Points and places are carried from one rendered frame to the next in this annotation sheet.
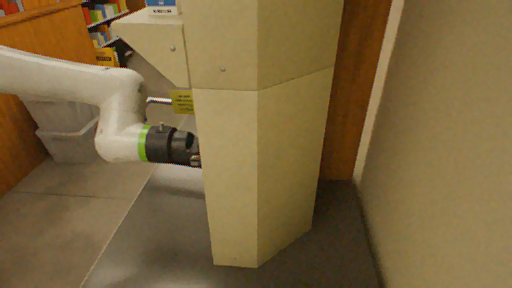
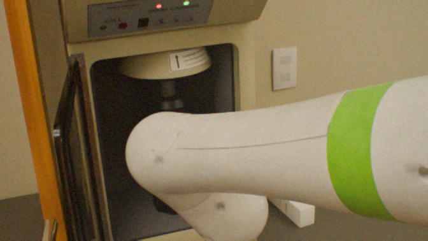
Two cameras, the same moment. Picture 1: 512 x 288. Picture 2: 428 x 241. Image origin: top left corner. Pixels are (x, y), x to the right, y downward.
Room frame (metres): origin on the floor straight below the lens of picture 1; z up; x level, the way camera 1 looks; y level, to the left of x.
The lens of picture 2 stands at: (0.92, 0.95, 1.62)
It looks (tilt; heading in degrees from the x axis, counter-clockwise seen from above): 23 degrees down; 247
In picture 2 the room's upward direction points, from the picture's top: 3 degrees counter-clockwise
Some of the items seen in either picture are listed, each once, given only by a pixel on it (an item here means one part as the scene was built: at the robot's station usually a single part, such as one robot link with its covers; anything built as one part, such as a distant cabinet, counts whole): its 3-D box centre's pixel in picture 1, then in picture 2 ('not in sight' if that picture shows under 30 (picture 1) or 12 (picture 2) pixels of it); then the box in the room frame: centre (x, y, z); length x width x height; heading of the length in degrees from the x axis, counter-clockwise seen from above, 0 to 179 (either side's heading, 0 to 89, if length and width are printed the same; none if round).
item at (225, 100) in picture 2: not in sight; (157, 122); (0.63, -0.03, 1.19); 0.26 x 0.24 x 0.35; 174
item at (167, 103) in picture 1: (176, 112); (86, 214); (0.83, 0.24, 1.19); 0.30 x 0.01 x 0.40; 76
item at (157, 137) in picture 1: (164, 143); not in sight; (0.63, 0.23, 1.20); 0.09 x 0.06 x 0.12; 174
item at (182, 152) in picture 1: (194, 146); not in sight; (0.63, 0.15, 1.20); 0.09 x 0.08 x 0.07; 84
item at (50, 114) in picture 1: (71, 99); not in sight; (2.45, 1.60, 0.49); 0.60 x 0.42 x 0.33; 174
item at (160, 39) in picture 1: (182, 33); (170, 3); (0.64, 0.15, 1.46); 0.32 x 0.11 x 0.10; 174
